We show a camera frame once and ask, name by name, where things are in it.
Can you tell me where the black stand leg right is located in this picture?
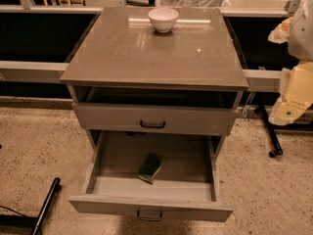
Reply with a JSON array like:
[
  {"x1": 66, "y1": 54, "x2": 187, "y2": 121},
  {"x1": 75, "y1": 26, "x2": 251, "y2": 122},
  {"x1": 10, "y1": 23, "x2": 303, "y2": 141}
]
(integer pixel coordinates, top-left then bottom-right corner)
[{"x1": 254, "y1": 103, "x2": 283, "y2": 158}]

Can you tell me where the white ceramic bowl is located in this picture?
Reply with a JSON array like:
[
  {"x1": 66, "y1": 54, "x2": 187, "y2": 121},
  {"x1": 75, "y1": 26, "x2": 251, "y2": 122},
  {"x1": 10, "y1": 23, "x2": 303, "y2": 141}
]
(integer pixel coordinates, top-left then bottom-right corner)
[{"x1": 148, "y1": 7, "x2": 179, "y2": 32}]

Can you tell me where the open middle drawer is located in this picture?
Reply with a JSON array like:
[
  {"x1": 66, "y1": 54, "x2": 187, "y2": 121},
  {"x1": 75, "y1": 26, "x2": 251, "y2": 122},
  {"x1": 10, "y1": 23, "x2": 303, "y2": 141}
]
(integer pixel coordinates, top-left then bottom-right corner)
[{"x1": 69, "y1": 131, "x2": 233, "y2": 222}]

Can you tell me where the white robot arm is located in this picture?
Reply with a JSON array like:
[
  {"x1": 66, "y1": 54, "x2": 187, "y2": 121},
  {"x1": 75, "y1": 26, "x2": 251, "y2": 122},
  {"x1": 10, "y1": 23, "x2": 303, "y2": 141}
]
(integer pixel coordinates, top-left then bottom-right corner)
[{"x1": 268, "y1": 0, "x2": 313, "y2": 126}]

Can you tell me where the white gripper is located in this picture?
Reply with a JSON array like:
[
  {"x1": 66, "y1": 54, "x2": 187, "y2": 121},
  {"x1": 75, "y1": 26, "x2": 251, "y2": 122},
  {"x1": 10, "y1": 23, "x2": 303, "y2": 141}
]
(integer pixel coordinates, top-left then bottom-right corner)
[{"x1": 268, "y1": 18, "x2": 313, "y2": 126}]

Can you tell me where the black upper drawer handle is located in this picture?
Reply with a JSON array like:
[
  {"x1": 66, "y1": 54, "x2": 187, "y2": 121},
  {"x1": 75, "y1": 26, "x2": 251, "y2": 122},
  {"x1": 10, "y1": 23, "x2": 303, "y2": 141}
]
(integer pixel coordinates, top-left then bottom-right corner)
[{"x1": 140, "y1": 120, "x2": 166, "y2": 129}]

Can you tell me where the closed grey upper drawer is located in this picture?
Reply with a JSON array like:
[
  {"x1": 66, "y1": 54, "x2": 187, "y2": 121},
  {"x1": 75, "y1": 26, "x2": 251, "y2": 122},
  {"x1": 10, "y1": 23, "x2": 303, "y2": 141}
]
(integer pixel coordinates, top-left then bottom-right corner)
[{"x1": 72, "y1": 103, "x2": 238, "y2": 136}]

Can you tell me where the grey metal rail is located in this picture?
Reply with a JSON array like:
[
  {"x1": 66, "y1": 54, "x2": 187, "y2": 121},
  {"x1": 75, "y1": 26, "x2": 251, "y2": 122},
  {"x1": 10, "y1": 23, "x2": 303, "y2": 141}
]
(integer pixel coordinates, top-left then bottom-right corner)
[{"x1": 1, "y1": 61, "x2": 282, "y2": 92}]

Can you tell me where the black drawer handle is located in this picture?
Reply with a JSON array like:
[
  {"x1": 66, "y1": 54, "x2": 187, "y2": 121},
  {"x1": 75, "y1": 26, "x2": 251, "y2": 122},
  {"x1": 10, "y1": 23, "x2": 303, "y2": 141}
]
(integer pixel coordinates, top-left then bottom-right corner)
[
  {"x1": 140, "y1": 120, "x2": 166, "y2": 129},
  {"x1": 137, "y1": 211, "x2": 163, "y2": 222}
]

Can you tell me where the black stand leg left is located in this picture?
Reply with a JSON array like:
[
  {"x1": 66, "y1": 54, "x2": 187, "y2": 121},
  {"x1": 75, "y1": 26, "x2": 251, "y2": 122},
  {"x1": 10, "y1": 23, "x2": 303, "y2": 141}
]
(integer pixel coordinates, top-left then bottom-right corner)
[{"x1": 0, "y1": 177, "x2": 62, "y2": 235}]

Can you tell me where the black stand leg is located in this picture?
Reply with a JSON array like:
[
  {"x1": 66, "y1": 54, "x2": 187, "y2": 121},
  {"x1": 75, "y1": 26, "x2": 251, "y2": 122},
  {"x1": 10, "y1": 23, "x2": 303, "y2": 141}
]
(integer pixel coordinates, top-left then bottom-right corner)
[
  {"x1": 254, "y1": 103, "x2": 283, "y2": 158},
  {"x1": 0, "y1": 177, "x2": 62, "y2": 235}
]

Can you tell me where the black middle drawer handle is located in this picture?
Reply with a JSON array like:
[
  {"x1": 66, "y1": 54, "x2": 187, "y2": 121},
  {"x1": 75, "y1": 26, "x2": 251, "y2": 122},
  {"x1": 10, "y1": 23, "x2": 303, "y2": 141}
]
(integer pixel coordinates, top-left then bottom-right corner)
[{"x1": 137, "y1": 211, "x2": 163, "y2": 222}]

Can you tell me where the green yellow sponge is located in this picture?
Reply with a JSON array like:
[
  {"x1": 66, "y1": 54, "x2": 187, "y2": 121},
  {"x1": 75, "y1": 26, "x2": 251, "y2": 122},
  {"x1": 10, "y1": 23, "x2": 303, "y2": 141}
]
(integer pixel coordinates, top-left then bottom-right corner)
[{"x1": 138, "y1": 154, "x2": 161, "y2": 184}]

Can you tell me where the grey drawer cabinet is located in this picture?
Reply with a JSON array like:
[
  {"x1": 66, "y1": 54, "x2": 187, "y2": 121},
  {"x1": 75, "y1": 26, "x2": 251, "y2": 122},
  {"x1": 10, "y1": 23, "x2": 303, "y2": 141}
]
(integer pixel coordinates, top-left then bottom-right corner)
[{"x1": 67, "y1": 7, "x2": 244, "y2": 147}]

